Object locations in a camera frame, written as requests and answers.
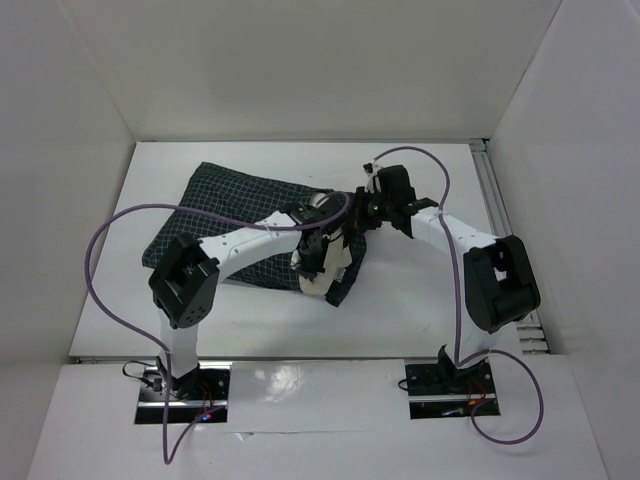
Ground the cream pillow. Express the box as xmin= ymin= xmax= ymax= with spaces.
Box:
xmin=290 ymin=228 xmax=352 ymax=296

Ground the dark plaid pillowcase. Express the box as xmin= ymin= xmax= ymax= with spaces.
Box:
xmin=140 ymin=160 xmax=369 ymax=309

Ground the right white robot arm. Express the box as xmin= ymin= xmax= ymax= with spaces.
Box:
xmin=353 ymin=162 xmax=541 ymax=392

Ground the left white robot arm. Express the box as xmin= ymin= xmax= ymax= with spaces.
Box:
xmin=149 ymin=192 xmax=352 ymax=399

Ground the white pillow care label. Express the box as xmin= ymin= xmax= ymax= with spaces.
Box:
xmin=333 ymin=267 xmax=349 ymax=284

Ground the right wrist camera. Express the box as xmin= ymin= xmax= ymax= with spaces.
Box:
xmin=363 ymin=160 xmax=382 ymax=194

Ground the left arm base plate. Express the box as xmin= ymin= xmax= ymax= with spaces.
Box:
xmin=122 ymin=360 xmax=231 ymax=425

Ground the aluminium rail right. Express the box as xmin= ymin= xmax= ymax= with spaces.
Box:
xmin=469 ymin=137 xmax=549 ymax=354

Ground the aluminium rail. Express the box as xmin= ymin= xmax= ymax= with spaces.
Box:
xmin=469 ymin=137 xmax=549 ymax=354
xmin=69 ymin=354 xmax=235 ymax=365

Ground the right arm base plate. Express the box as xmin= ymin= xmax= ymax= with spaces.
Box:
xmin=397 ymin=361 xmax=500 ymax=420

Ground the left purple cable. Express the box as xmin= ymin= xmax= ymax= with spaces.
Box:
xmin=84 ymin=192 xmax=351 ymax=465

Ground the aluminium rail front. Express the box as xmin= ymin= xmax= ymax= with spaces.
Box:
xmin=69 ymin=354 xmax=235 ymax=365

